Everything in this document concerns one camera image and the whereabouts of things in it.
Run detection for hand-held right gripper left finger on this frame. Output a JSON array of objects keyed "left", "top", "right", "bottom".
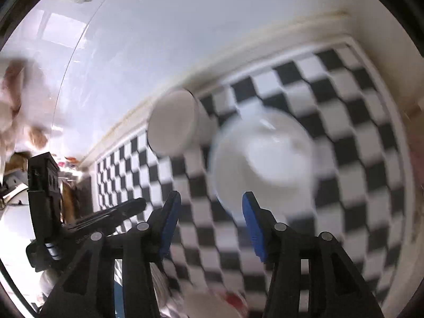
[{"left": 40, "top": 190, "right": 182, "bottom": 318}]

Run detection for white floral bowl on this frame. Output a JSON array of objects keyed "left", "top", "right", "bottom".
[{"left": 245, "top": 107, "right": 319, "bottom": 189}]

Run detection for plain white bowl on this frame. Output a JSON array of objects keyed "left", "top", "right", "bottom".
[{"left": 209, "top": 116, "right": 320, "bottom": 221}]

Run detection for white floral plate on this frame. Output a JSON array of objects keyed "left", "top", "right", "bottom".
[{"left": 180, "top": 290, "right": 249, "bottom": 318}]

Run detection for black white checkered cloth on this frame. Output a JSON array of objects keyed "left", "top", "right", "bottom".
[{"left": 94, "top": 36, "right": 414, "bottom": 318}]

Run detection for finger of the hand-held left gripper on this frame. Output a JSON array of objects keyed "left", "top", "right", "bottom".
[{"left": 61, "top": 198, "right": 147, "bottom": 239}]

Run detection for clear bag with white buns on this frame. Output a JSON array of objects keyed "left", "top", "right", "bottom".
[{"left": 0, "top": 56, "right": 63, "bottom": 153}]

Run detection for white bowl with dark rim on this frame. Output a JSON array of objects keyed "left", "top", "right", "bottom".
[{"left": 147, "top": 88, "right": 219, "bottom": 157}]

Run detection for colourful wall stickers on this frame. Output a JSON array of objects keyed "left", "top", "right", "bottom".
[{"left": 58, "top": 157, "right": 81, "bottom": 170}]

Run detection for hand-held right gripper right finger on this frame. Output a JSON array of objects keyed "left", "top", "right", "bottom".
[{"left": 242, "top": 191, "right": 385, "bottom": 318}]

